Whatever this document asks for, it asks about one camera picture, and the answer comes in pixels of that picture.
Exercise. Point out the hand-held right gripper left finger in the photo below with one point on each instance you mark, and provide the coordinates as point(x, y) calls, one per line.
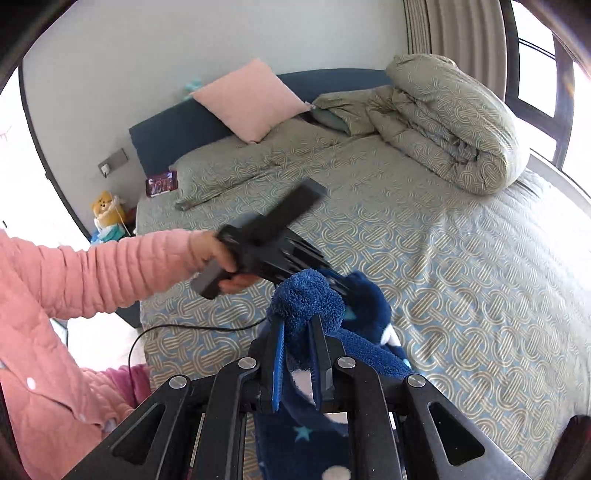
point(278, 369)

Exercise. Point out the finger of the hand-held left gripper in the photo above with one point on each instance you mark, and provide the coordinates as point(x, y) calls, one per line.
point(307, 261)

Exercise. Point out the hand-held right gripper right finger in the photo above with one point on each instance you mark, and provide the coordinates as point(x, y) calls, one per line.
point(315, 369)

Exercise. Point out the person's left forearm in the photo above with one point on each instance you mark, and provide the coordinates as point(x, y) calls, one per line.
point(101, 272)

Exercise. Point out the person's left hand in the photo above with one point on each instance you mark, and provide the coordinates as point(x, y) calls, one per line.
point(205, 251)

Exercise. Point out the patterned pillow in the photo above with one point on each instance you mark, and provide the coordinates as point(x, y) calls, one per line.
point(221, 175)

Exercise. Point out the phone with lit screen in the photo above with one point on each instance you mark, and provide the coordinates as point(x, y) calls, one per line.
point(161, 183)

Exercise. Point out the dark blue bed headboard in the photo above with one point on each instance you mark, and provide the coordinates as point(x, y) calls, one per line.
point(175, 134)

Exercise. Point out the pink pillow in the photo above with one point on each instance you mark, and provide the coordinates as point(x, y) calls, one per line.
point(249, 101)

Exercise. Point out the yellow plush toy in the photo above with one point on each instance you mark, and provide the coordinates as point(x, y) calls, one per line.
point(105, 207)

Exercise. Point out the bed with patterned cover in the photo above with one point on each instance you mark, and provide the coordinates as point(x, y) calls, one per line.
point(461, 277)

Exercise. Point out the rolled patterned duvet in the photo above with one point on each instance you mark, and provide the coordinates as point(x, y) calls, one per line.
point(443, 129)

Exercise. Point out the person's pink quilted clothing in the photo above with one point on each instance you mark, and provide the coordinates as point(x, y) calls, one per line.
point(51, 392)

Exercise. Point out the beige curtain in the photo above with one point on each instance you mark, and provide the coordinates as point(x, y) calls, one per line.
point(457, 41)

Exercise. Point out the dark chair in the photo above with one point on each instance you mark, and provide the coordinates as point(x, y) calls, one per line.
point(581, 438)

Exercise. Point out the teal wall decoration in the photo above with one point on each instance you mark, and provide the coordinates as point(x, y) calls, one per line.
point(193, 87)

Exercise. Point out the grey wall socket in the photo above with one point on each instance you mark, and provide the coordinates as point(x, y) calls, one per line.
point(113, 162)

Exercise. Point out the dark window frame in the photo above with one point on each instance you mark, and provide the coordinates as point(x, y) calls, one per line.
point(535, 69)

